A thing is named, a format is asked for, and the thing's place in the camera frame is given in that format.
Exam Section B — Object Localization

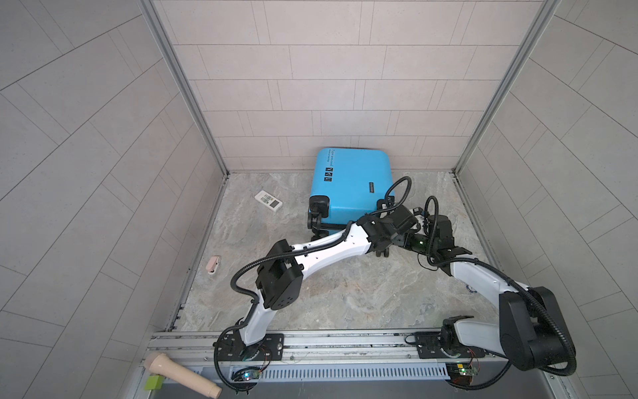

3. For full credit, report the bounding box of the blue suitcase with black lining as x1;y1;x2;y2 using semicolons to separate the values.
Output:
307;148;395;240

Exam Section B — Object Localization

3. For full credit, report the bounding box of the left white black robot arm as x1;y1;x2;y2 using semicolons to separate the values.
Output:
214;205;427;362

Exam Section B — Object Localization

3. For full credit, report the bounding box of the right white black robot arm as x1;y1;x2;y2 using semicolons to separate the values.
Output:
405;209;578;377

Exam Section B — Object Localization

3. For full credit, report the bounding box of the white remote control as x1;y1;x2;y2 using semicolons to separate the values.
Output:
254;191;282;212

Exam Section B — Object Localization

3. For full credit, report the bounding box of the right circuit board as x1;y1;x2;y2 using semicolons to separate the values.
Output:
445;363;480;387

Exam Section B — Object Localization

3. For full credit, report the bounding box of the circuit board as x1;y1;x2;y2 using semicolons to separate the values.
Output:
232;367;262;382
445;363;480;387

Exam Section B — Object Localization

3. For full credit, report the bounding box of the small pink object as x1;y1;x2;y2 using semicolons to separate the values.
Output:
205;255;220;274

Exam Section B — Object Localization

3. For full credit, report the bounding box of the left circuit board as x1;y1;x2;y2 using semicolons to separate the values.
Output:
232;367;262;382

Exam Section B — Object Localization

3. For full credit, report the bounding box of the green block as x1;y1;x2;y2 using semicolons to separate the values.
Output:
144;375;164;392

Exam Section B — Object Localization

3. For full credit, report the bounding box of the aluminium mounting rail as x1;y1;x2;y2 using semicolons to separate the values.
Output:
142;329;504;366

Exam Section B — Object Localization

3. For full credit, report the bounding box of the beige cylinder handle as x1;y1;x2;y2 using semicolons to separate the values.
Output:
144;352;222;399

